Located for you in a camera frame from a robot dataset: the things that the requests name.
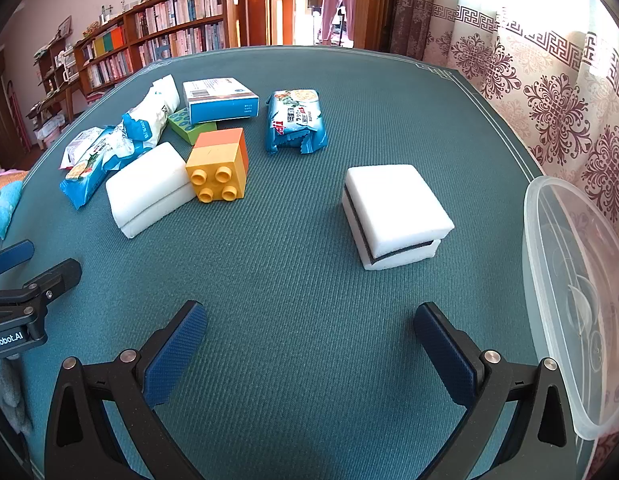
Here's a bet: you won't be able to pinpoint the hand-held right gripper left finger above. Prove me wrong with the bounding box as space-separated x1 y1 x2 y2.
43 300 208 480

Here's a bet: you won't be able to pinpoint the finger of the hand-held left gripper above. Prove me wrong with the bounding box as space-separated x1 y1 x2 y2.
0 258 83 311
0 240 35 275

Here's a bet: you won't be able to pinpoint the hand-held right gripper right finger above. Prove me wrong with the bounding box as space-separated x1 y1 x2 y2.
413 302 577 480

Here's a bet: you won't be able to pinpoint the clear plastic container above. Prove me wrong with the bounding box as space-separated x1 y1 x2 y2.
522 175 619 441

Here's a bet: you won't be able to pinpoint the white pouch with blue edge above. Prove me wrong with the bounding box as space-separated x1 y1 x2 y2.
122 74 181 149
102 119 157 171

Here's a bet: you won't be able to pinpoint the white sponge with dark layer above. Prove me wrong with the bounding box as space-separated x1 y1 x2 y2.
342 164 456 272

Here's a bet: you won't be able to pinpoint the blue cloth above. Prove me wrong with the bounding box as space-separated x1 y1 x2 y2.
0 180 24 238

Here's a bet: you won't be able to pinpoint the blue snack packet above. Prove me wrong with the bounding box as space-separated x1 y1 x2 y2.
266 89 328 155
59 132 135 211

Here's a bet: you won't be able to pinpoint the plain white sponge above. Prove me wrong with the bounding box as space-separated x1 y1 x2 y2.
105 142 196 239

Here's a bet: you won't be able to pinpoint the red and white wipes packet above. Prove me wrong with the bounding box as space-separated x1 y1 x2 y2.
60 127 110 170

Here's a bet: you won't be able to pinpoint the small wooden shelf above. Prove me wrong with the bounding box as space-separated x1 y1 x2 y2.
26 35 77 151

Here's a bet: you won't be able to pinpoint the green block with blue circles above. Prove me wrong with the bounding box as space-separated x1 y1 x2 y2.
166 108 218 147

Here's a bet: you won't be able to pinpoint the yellow and orange building block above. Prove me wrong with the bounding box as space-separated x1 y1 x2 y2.
185 127 250 205

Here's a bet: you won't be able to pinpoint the medium wooden bookshelf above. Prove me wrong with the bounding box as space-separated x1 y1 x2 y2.
72 15 135 101

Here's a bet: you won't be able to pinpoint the white and blue carton box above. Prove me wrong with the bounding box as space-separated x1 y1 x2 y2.
182 77 260 124

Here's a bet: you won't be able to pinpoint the patterned white curtain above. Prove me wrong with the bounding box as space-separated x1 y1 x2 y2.
422 0 619 311

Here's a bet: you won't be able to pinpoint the large wooden bookshelf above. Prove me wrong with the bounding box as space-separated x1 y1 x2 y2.
124 0 250 73

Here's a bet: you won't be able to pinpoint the dark brown curtain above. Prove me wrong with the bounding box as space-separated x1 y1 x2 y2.
389 0 460 68

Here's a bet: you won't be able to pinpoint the wooden door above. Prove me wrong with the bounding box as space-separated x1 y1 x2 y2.
339 0 399 52

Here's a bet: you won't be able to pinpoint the pink hanging pants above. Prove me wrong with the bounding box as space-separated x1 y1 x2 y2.
317 0 359 46

